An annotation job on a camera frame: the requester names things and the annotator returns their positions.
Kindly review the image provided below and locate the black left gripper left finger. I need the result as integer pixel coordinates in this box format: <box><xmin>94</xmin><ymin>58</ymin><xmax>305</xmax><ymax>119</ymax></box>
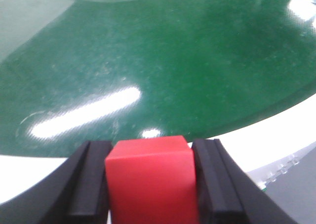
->
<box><xmin>0</xmin><ymin>140</ymin><xmax>113</xmax><ymax>224</ymax></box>

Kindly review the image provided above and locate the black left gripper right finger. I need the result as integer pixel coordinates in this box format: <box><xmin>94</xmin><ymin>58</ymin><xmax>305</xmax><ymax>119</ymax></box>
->
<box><xmin>192</xmin><ymin>139</ymin><xmax>295</xmax><ymax>224</ymax></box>

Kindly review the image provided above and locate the red cube block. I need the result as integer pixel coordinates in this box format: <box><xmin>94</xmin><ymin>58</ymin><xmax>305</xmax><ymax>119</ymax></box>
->
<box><xmin>105</xmin><ymin>135</ymin><xmax>199</xmax><ymax>224</ymax></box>

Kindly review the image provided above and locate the white outer conveyor rim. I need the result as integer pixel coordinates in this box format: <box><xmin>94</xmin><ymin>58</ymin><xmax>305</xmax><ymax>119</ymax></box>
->
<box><xmin>0</xmin><ymin>95</ymin><xmax>316</xmax><ymax>203</ymax></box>

